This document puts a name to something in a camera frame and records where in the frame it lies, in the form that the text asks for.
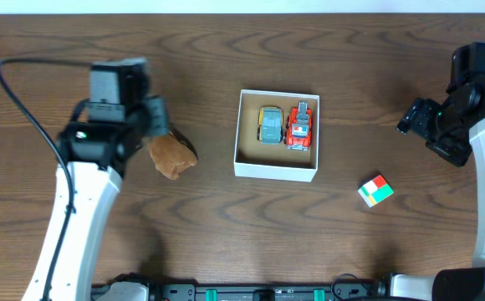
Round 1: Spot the red toy fire truck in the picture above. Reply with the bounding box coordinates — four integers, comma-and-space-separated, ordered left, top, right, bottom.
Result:
285, 100, 313, 151

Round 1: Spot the grey yellow toy car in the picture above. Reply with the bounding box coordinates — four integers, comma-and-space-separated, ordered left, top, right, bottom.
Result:
257, 106, 283, 145

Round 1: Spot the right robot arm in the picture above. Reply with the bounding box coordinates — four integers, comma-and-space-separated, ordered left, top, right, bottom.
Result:
386, 42, 485, 300

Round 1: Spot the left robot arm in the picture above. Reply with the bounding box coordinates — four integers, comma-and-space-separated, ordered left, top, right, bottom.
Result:
23, 58, 169, 300

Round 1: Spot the brown plush toy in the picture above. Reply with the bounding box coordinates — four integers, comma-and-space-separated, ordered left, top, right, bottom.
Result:
148, 131, 198, 181

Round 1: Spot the colourful puzzle cube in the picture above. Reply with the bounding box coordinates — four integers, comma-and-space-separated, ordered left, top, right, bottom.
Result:
358, 175, 394, 207

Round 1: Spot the white cardboard box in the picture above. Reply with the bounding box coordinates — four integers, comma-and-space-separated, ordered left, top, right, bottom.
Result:
233, 89, 319, 182

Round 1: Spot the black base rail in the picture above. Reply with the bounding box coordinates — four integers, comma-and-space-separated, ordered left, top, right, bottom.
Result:
91, 272, 436, 301

